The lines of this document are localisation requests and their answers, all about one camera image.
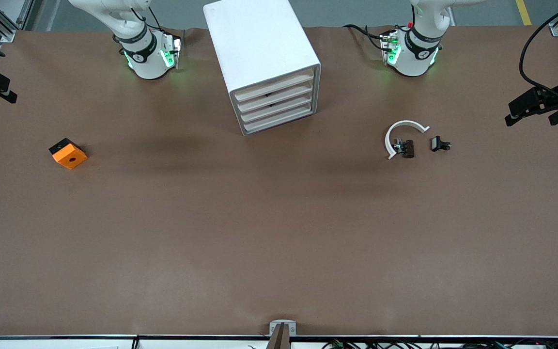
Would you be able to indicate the silver aluminium bar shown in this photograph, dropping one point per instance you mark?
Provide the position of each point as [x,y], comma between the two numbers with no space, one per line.
[293,80]

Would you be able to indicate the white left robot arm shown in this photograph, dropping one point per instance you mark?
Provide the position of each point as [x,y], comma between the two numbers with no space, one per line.
[412,60]

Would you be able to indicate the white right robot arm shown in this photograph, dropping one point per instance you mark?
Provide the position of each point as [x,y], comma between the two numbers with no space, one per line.
[146,63]

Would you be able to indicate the small black clip part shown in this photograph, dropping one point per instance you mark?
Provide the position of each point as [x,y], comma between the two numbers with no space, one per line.
[437,143]

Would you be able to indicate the orange box with black part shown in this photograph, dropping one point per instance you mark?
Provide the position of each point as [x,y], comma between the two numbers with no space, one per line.
[70,157]

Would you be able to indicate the white curved plastic clip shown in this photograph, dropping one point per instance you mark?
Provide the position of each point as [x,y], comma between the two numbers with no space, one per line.
[405,122]

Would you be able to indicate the brown table cover sheet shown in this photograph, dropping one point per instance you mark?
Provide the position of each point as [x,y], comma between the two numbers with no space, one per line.
[279,242]

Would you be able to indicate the metal base connector bracket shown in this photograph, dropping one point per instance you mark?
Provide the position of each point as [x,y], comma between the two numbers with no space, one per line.
[171,51]
[391,48]

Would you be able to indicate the white table edge rail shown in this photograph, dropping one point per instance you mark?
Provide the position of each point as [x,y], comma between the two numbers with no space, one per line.
[41,345]

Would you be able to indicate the grey metal mounting bracket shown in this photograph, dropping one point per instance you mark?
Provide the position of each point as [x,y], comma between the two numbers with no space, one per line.
[274,325]

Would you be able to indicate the dark camera mount post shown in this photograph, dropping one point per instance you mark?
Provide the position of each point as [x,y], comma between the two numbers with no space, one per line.
[279,339]

